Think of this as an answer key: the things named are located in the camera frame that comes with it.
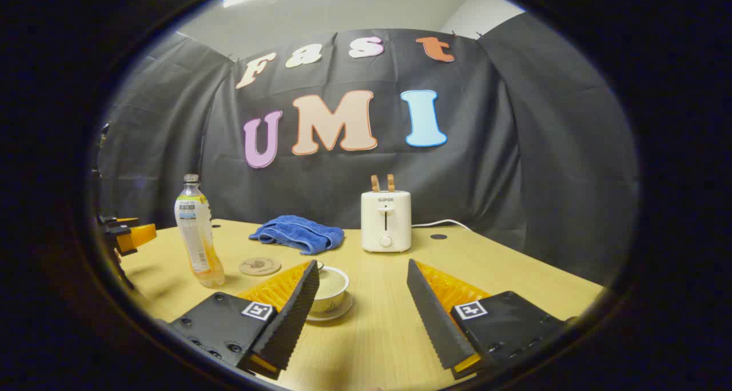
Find white teacup lid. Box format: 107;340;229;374
313;261;349;300

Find black backdrop cloth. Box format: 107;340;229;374
94;28;640;286

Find white ceramic saucer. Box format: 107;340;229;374
305;293;354;322

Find round cork coaster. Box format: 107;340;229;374
238;257;281;276

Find blue towel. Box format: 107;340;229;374
249;215;345;256

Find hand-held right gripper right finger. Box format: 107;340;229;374
406;258;573;381

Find clear water bottle orange label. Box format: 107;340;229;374
174;174;225;289

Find white toaster power cable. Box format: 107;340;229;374
411;219;474;232

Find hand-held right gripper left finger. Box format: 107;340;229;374
169;259;321;381

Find white toaster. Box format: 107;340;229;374
361;190;412;253

